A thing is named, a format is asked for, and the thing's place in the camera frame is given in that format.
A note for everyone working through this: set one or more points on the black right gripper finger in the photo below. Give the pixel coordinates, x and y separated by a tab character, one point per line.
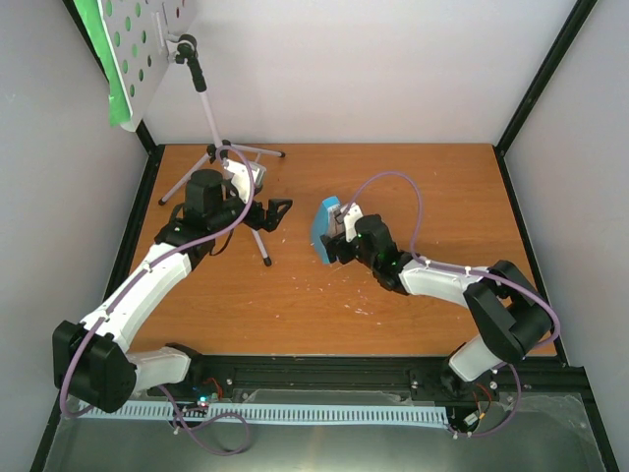
335	240
328	256

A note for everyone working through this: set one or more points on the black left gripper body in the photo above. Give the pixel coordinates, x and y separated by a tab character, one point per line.
255	220

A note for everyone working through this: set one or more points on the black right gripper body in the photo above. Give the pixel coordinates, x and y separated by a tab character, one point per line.
344	256

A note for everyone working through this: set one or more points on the blue metronome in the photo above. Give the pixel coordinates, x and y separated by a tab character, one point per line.
324	225

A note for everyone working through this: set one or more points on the green sheet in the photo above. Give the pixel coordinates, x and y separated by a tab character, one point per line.
89	13

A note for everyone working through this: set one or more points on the clear plastic metronome cover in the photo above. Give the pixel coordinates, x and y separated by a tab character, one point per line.
336	224

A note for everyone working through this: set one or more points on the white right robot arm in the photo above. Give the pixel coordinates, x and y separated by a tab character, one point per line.
507	311

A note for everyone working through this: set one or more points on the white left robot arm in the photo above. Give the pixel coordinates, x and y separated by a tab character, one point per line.
92	360

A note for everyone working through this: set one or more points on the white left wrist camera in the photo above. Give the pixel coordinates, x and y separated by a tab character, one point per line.
240	178

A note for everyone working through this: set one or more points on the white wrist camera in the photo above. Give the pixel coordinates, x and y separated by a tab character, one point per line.
351	215
240	178

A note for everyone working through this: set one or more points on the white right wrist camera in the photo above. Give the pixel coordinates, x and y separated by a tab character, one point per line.
351	215

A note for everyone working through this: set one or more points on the light blue slotted cable duct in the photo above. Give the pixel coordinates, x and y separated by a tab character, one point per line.
283	414

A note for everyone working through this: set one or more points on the black aluminium front rail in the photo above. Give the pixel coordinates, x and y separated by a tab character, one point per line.
536	386

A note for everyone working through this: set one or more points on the black right frame post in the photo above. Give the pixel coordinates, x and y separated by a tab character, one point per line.
568	32

